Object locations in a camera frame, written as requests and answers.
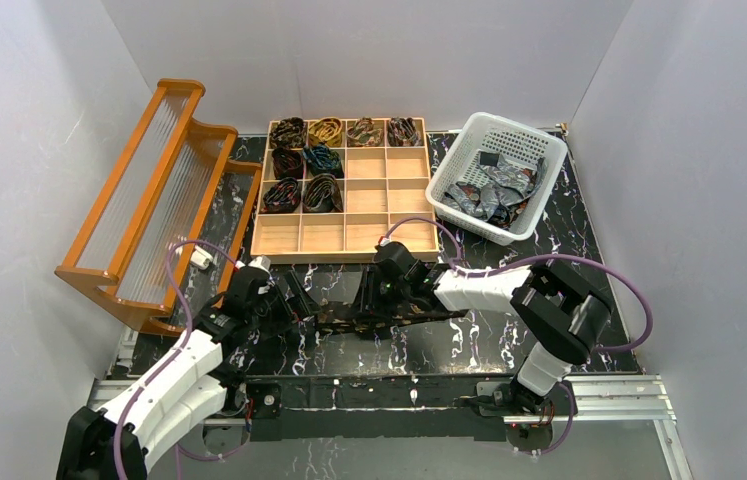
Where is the grey patterned ties pile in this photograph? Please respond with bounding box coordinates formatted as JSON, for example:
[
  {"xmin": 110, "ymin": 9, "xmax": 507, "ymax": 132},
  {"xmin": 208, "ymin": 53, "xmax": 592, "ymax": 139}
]
[{"xmin": 441, "ymin": 151, "xmax": 546, "ymax": 229}]

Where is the rolled teal patterned tie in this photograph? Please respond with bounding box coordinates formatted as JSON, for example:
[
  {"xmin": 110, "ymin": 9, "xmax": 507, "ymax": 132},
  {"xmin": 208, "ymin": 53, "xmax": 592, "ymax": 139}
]
[{"xmin": 302, "ymin": 143, "xmax": 344, "ymax": 178}]

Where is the rolled black gold tie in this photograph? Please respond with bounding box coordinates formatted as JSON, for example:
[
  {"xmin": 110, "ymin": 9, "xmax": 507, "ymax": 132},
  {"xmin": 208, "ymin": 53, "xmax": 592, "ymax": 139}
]
[{"xmin": 269, "ymin": 117, "xmax": 308, "ymax": 149}]

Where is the white plastic basket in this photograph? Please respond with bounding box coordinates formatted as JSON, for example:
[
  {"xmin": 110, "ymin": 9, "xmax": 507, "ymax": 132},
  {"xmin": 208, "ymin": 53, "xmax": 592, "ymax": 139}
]
[{"xmin": 425, "ymin": 112, "xmax": 568, "ymax": 245}]

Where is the small white connector plug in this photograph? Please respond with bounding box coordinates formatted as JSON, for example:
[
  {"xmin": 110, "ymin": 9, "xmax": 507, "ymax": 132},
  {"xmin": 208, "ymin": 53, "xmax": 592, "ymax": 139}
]
[{"xmin": 189, "ymin": 246, "xmax": 214, "ymax": 271}]

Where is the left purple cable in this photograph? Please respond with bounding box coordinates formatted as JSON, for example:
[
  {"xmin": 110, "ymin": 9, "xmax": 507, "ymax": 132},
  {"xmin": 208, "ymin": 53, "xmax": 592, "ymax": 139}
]
[{"xmin": 112, "ymin": 239, "xmax": 252, "ymax": 480}]

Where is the rolled dark striped tie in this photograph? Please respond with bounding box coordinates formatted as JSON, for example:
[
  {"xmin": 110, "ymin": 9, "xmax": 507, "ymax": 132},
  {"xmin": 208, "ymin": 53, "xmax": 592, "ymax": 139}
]
[{"xmin": 387, "ymin": 117, "xmax": 422, "ymax": 147}]

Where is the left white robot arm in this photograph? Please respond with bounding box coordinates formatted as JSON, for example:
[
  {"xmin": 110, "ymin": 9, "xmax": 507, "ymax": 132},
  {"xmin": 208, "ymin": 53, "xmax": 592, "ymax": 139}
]
[{"xmin": 56, "ymin": 263, "xmax": 320, "ymax": 479}]

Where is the black gold floral tie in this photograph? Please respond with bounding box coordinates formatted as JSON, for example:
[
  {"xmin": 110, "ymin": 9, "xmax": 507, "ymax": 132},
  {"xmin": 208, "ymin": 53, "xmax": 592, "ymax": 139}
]
[{"xmin": 305, "ymin": 301, "xmax": 467, "ymax": 336}]

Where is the orange wooden rack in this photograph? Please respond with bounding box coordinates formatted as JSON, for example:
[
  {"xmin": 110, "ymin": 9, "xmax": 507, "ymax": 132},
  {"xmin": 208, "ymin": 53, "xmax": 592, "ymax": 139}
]
[{"xmin": 54, "ymin": 78, "xmax": 263, "ymax": 336}]

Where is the rolled yellow tie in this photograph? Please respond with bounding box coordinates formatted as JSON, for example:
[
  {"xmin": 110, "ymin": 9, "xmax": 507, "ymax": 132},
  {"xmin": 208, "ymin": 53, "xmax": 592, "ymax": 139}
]
[{"xmin": 308, "ymin": 117, "xmax": 344, "ymax": 148}]

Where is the aluminium frame rail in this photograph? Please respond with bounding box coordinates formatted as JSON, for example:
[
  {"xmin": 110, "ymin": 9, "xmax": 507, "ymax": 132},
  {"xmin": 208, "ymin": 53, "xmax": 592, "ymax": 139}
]
[{"xmin": 64, "ymin": 331, "xmax": 694, "ymax": 480}]

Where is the rolled dark red tie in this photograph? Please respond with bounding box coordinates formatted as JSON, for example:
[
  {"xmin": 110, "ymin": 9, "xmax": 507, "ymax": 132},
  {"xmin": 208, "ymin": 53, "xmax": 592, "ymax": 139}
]
[{"xmin": 271, "ymin": 147, "xmax": 304, "ymax": 180}]

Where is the wooden grid organizer tray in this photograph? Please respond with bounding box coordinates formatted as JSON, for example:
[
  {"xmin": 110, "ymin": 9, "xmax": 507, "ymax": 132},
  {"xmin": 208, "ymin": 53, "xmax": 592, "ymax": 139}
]
[{"xmin": 249, "ymin": 118, "xmax": 439, "ymax": 264}]

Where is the rolled navy red tie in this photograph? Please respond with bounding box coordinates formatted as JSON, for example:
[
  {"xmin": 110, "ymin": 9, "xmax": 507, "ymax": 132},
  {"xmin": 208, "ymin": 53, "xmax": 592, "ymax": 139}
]
[{"xmin": 260, "ymin": 178, "xmax": 302, "ymax": 214}]

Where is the rolled black grey tie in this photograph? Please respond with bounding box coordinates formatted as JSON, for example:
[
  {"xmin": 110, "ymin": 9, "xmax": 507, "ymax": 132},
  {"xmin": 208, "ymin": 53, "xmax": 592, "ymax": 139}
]
[{"xmin": 302, "ymin": 173, "xmax": 344, "ymax": 213}]

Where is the rolled olive patterned tie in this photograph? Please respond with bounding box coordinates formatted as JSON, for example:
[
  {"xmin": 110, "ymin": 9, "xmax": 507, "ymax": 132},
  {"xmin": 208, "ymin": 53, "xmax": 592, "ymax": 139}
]
[{"xmin": 346, "ymin": 117, "xmax": 385, "ymax": 148}]

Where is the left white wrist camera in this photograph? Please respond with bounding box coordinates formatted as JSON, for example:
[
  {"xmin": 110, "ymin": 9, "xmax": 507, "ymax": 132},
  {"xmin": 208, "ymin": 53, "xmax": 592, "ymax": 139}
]
[{"xmin": 239, "ymin": 256, "xmax": 271, "ymax": 287}]

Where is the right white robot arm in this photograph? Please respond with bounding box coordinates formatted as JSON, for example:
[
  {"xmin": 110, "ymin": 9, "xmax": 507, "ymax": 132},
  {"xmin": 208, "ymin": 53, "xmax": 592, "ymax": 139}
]
[{"xmin": 351, "ymin": 242, "xmax": 612, "ymax": 416}]

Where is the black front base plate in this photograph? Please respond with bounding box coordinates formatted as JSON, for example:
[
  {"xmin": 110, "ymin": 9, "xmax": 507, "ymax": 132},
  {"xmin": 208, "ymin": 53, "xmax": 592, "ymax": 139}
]
[{"xmin": 246, "ymin": 374, "xmax": 513, "ymax": 442}]

